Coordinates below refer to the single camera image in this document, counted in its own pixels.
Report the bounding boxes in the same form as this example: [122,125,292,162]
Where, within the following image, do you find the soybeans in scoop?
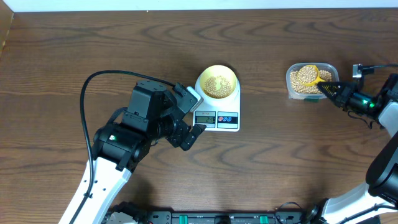
[297,65,318,84]

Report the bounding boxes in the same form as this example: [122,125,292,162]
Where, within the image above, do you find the soybeans in bowl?
[204,76,233,99]

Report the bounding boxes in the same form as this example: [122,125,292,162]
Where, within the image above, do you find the yellow measuring scoop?
[297,65,324,86]

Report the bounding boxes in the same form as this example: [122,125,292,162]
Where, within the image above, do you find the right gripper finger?
[317,82,344,93]
[323,90,342,105]

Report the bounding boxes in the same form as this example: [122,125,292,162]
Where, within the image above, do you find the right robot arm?
[305,73,397,224]

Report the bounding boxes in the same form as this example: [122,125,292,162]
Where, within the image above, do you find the pale yellow bowl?
[199,65,238,98]

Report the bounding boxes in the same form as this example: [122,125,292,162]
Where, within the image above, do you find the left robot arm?
[60,80,205,223]

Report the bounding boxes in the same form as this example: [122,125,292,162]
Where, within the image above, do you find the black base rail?
[101,202,319,224]

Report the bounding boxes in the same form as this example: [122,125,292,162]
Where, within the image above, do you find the soybeans in container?
[290,70,332,94]

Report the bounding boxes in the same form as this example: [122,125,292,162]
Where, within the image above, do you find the white digital kitchen scale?
[193,75,241,132]

